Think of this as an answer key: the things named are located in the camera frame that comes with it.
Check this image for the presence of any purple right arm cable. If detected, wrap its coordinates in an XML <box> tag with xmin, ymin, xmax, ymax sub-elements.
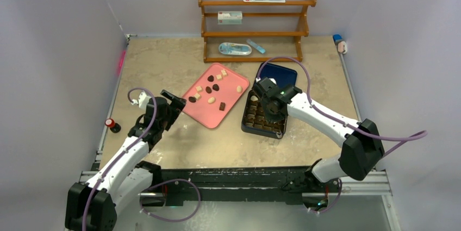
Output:
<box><xmin>256</xmin><ymin>56</ymin><xmax>428</xmax><ymax>215</ymax></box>

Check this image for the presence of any white green small box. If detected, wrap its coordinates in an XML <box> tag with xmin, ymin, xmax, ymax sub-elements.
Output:
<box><xmin>217</xmin><ymin>11</ymin><xmax>243</xmax><ymax>25</ymax></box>

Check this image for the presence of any dark oval chocolate piece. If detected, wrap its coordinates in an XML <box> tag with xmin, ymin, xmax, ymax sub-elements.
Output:
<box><xmin>188</xmin><ymin>96</ymin><xmax>196</xmax><ymax>103</ymax></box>

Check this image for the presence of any blue chocolate tin box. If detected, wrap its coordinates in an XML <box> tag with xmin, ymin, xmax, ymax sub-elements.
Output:
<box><xmin>241</xmin><ymin>90</ymin><xmax>288</xmax><ymax>139</ymax></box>

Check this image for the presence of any pink plastic tray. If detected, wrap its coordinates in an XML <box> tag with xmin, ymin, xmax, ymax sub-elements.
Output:
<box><xmin>182</xmin><ymin>63</ymin><xmax>250</xmax><ymax>129</ymax></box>

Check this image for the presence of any dark rectangular chocolate piece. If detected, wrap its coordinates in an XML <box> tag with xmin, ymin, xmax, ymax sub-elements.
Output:
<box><xmin>219</xmin><ymin>102</ymin><xmax>226</xmax><ymax>111</ymax></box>

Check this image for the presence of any white heart chocolate in box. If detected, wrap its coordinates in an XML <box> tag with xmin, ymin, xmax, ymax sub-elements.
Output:
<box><xmin>250</xmin><ymin>95</ymin><xmax>258</xmax><ymax>102</ymax></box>

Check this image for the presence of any wooden shelf rack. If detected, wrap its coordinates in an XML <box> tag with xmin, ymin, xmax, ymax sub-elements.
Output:
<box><xmin>198</xmin><ymin>0</ymin><xmax>317</xmax><ymax>63</ymax></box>

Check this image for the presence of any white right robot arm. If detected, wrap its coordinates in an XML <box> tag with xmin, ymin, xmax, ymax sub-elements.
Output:
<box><xmin>252</xmin><ymin>77</ymin><xmax>384</xmax><ymax>191</ymax></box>

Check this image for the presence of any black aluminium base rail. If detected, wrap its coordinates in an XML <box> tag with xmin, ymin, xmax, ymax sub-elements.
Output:
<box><xmin>134</xmin><ymin>166</ymin><xmax>391</xmax><ymax>209</ymax></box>

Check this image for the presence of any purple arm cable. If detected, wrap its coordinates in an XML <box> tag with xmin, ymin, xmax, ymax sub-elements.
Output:
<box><xmin>82</xmin><ymin>87</ymin><xmax>201</xmax><ymax>231</ymax></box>
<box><xmin>256</xmin><ymin>56</ymin><xmax>428</xmax><ymax>215</ymax></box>

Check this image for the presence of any light blue small tube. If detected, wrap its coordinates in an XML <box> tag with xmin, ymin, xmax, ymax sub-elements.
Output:
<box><xmin>246</xmin><ymin>39</ymin><xmax>266</xmax><ymax>54</ymax></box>

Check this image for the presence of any dark blue tin lid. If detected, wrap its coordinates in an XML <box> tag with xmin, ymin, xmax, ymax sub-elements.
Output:
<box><xmin>257</xmin><ymin>63</ymin><xmax>297</xmax><ymax>88</ymax></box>

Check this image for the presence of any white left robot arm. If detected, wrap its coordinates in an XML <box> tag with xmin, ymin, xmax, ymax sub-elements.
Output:
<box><xmin>64</xmin><ymin>88</ymin><xmax>186</xmax><ymax>230</ymax></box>

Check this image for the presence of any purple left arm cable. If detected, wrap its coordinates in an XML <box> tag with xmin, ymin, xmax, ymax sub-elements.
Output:
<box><xmin>82</xmin><ymin>87</ymin><xmax>201</xmax><ymax>231</ymax></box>

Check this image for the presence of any blue white corner device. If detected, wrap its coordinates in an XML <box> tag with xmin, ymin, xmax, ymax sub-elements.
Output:
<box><xmin>332</xmin><ymin>34</ymin><xmax>348</xmax><ymax>54</ymax></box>

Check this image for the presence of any light blue oval package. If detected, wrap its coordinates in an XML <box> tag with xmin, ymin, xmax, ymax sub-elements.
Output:
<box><xmin>218</xmin><ymin>42</ymin><xmax>252</xmax><ymax>56</ymax></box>

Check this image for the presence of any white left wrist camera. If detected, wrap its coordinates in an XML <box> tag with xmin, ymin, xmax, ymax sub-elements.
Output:
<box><xmin>130</xmin><ymin>91</ymin><xmax>152</xmax><ymax>109</ymax></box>

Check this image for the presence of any red black button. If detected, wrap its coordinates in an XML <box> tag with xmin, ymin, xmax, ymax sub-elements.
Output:
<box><xmin>104</xmin><ymin>118</ymin><xmax>121</xmax><ymax>133</ymax></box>

